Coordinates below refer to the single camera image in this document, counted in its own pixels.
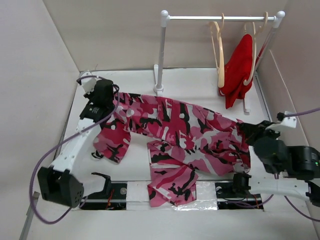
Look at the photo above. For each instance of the pink camouflage trousers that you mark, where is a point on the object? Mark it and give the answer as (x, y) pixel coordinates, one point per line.
(185, 139)

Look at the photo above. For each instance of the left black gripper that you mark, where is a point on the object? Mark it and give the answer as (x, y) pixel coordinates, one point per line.
(90, 96)

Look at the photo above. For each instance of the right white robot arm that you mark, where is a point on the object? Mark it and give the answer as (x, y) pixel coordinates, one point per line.
(301, 164)

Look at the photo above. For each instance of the beige hanger with red garment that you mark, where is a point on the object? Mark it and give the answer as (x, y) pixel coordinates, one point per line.
(254, 35)

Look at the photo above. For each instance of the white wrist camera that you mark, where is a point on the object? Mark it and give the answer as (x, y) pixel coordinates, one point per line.
(285, 120)
(87, 81)

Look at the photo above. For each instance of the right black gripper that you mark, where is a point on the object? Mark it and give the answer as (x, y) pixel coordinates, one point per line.
(251, 130)

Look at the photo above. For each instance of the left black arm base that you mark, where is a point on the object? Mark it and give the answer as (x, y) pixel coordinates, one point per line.
(105, 194)

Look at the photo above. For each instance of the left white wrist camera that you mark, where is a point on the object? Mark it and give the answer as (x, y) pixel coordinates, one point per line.
(87, 81)

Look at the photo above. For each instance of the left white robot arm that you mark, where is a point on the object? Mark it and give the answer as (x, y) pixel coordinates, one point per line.
(59, 183)

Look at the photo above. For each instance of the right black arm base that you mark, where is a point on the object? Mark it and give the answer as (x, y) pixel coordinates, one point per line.
(235, 194)

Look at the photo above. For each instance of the red shorts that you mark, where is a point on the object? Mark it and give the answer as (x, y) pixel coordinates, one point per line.
(236, 71)

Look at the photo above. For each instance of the empty beige wooden hanger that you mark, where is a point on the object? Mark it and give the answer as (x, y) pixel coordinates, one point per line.
(218, 57)

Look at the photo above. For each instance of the white clothes rack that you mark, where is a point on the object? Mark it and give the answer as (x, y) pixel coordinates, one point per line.
(276, 21)

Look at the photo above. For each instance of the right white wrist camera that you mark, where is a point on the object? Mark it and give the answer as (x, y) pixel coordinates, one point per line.
(285, 120)

